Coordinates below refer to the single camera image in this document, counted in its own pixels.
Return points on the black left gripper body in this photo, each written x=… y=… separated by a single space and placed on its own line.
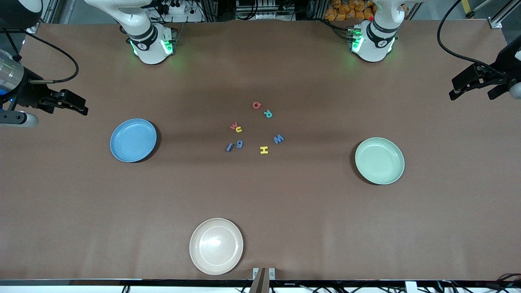
x=501 y=70

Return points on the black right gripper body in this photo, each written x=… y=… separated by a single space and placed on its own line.
x=29 y=94

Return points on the dark blue small letter m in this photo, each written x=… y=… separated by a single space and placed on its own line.
x=229 y=147

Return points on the blue small letter g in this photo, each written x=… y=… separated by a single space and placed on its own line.
x=239 y=144

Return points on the teal capital letter R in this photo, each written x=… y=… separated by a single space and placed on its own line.
x=268 y=114

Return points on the yellow capital letter H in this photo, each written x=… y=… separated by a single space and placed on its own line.
x=264 y=150

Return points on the blue capital letter W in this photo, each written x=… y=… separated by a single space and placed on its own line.
x=278 y=138

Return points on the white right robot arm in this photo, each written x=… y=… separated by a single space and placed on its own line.
x=148 y=44

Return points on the blue plate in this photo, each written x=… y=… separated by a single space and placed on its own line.
x=133 y=140

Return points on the pale green plate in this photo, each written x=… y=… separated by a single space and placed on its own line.
x=379 y=160

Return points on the white power strip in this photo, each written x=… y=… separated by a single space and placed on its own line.
x=183 y=10

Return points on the bag of orange items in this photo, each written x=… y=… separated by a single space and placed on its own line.
x=346 y=10

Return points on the red capital letter Q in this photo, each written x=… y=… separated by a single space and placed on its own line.
x=256 y=105

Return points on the beige plate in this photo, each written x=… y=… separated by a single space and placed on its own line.
x=216 y=246

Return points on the black equipment rack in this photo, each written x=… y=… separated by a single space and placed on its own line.
x=264 y=8

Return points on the aluminium corner bracket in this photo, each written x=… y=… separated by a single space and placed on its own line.
x=495 y=23

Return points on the yellow black striped post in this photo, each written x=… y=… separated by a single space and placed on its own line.
x=468 y=8

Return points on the aluminium frame post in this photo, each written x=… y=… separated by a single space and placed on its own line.
x=52 y=10

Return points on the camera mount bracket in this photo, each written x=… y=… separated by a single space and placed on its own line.
x=262 y=280

